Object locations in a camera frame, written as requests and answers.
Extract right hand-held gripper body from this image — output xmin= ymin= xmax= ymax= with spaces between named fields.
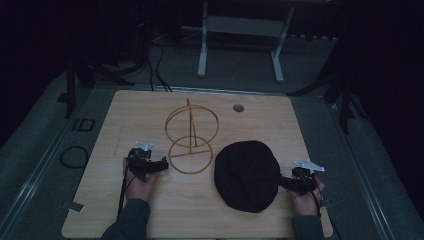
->
xmin=289 ymin=159 xmax=326 ymax=196

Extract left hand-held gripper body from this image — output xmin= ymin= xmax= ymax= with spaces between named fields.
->
xmin=126 ymin=140 xmax=160 ymax=183

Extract gold wire hat stand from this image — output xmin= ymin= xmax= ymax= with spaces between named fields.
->
xmin=164 ymin=97 xmax=220 ymax=175

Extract black beret hat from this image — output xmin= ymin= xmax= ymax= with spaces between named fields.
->
xmin=213 ymin=140 xmax=281 ymax=214

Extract person's right hand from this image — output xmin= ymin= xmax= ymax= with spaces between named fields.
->
xmin=287 ymin=176 xmax=326 ymax=218

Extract person's left hand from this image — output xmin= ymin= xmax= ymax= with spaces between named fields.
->
xmin=122 ymin=157 xmax=160 ymax=204

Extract grey tape piece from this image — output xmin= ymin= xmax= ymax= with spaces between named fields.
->
xmin=68 ymin=201 xmax=86 ymax=214

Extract black tripod stand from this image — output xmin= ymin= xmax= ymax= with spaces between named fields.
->
xmin=63 ymin=43 xmax=136 ymax=120
xmin=288 ymin=63 xmax=369 ymax=135

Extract white metal stand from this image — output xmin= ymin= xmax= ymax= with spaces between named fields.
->
xmin=181 ymin=0 xmax=296 ymax=84

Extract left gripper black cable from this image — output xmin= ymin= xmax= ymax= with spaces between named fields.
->
xmin=116 ymin=168 xmax=138 ymax=221

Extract black cable loop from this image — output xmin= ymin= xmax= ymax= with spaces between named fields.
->
xmin=59 ymin=145 xmax=90 ymax=169

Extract black floor cables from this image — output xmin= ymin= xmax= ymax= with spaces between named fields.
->
xmin=133 ymin=19 xmax=174 ymax=93

